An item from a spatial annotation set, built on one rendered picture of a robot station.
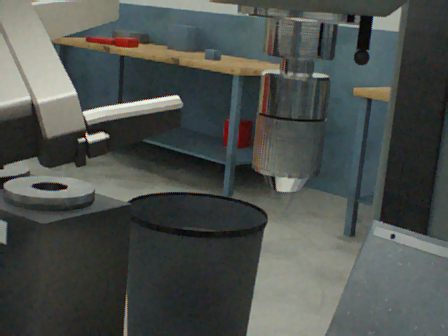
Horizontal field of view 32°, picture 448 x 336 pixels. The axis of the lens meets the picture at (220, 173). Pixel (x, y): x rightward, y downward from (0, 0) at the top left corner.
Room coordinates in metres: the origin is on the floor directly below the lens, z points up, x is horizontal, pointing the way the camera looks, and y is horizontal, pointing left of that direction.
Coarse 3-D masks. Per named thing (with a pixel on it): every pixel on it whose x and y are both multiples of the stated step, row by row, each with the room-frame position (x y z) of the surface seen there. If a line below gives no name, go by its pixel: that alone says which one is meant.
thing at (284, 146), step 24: (264, 96) 0.51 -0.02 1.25; (288, 96) 0.50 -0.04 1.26; (312, 96) 0.51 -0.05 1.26; (264, 120) 0.51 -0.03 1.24; (288, 120) 0.50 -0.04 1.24; (312, 120) 0.51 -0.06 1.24; (264, 144) 0.51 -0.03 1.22; (288, 144) 0.50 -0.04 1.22; (312, 144) 0.51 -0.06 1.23; (264, 168) 0.51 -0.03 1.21; (288, 168) 0.50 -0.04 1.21; (312, 168) 0.51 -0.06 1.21
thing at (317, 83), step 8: (264, 72) 0.52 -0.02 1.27; (272, 72) 0.52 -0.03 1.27; (280, 72) 0.52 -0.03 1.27; (264, 80) 0.52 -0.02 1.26; (272, 80) 0.51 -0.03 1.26; (280, 80) 0.51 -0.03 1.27; (288, 80) 0.50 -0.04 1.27; (296, 80) 0.50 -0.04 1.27; (304, 80) 0.50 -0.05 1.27; (312, 80) 0.51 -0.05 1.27; (320, 80) 0.51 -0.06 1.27; (328, 80) 0.52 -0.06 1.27; (272, 88) 0.51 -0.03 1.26; (280, 88) 0.51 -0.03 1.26; (288, 88) 0.50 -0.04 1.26; (296, 88) 0.50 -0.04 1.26; (304, 88) 0.50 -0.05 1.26; (312, 88) 0.51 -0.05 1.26; (320, 88) 0.51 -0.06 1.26; (328, 88) 0.52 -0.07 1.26
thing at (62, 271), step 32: (0, 192) 0.78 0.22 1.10; (32, 192) 0.74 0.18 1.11; (64, 192) 0.75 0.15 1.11; (0, 224) 0.72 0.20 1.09; (32, 224) 0.69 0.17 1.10; (64, 224) 0.71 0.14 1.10; (96, 224) 0.74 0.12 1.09; (128, 224) 0.78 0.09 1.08; (0, 256) 0.72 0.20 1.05; (32, 256) 0.69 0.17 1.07; (64, 256) 0.71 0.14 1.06; (96, 256) 0.74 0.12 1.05; (128, 256) 0.78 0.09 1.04; (0, 288) 0.72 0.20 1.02; (32, 288) 0.69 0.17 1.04; (64, 288) 0.71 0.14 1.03; (96, 288) 0.74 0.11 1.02; (0, 320) 0.72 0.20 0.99; (32, 320) 0.69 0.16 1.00; (64, 320) 0.71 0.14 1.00; (96, 320) 0.75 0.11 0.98
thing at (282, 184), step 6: (264, 174) 0.52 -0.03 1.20; (270, 180) 0.52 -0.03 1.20; (276, 180) 0.51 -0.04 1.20; (282, 180) 0.51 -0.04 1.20; (288, 180) 0.51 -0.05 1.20; (294, 180) 0.51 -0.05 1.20; (300, 180) 0.51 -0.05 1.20; (306, 180) 0.52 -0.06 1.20; (270, 186) 0.52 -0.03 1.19; (276, 186) 0.52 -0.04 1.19; (282, 186) 0.51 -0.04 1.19; (288, 186) 0.51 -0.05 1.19; (294, 186) 0.52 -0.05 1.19; (300, 186) 0.52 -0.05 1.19
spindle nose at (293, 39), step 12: (276, 24) 0.51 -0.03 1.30; (288, 24) 0.51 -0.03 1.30; (300, 24) 0.50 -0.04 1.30; (312, 24) 0.50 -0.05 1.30; (324, 24) 0.51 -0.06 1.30; (336, 24) 0.52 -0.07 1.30; (264, 36) 0.52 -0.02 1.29; (276, 36) 0.51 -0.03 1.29; (288, 36) 0.51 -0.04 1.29; (300, 36) 0.50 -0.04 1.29; (312, 36) 0.50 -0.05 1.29; (324, 36) 0.51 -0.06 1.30; (336, 36) 0.52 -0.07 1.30; (264, 48) 0.52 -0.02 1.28; (276, 48) 0.51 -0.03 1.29; (288, 48) 0.50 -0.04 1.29; (300, 48) 0.50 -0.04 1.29; (312, 48) 0.50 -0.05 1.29; (324, 48) 0.51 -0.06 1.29; (312, 60) 0.51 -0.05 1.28; (324, 60) 0.51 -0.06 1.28
